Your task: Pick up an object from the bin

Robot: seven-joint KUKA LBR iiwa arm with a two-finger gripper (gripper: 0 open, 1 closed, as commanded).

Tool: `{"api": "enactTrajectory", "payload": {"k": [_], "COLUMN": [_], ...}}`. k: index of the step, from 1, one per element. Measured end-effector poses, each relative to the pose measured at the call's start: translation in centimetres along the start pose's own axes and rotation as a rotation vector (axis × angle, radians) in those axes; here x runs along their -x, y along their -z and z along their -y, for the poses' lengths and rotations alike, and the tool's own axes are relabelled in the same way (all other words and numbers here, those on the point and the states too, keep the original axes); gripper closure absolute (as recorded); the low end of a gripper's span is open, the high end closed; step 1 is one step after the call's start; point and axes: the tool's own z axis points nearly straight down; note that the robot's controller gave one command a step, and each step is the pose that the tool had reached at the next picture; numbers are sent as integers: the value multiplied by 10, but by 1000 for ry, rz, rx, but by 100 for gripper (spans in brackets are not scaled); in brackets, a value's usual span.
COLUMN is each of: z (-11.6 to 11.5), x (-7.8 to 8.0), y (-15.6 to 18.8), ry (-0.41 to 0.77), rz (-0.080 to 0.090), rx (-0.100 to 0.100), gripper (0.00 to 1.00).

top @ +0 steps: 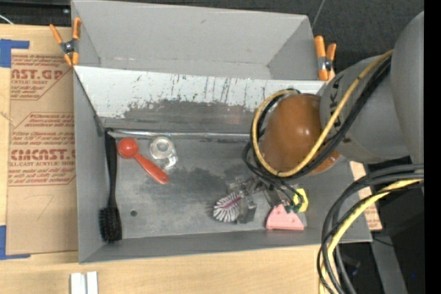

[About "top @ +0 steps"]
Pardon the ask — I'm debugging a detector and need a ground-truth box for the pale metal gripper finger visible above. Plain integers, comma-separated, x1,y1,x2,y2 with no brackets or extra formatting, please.
237,195,258,225

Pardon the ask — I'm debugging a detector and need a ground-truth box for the white and pink brush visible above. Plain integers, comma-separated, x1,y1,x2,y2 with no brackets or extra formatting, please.
212,191,243,222

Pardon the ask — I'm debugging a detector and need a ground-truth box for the pink wedge block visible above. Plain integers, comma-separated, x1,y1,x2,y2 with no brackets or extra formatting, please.
265,204,306,231

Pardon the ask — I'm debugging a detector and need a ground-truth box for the yellow block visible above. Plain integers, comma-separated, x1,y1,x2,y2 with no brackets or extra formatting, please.
293,187,309,213

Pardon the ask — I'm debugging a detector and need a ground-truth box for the clear glass cup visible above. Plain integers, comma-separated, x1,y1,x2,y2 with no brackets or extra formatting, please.
148,136,179,172

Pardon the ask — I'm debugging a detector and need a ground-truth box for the red measuring spoon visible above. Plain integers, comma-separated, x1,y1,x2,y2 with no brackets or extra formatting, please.
116,137,170,185

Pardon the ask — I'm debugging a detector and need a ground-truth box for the grey metal bin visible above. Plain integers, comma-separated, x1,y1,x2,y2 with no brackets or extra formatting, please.
70,0,373,264

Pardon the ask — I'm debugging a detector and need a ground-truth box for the brown cardboard board red print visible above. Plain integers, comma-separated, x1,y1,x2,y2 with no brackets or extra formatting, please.
0,23,383,261

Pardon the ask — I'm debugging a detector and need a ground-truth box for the black long-handled brush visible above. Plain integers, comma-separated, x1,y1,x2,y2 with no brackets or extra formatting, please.
99,132,123,245

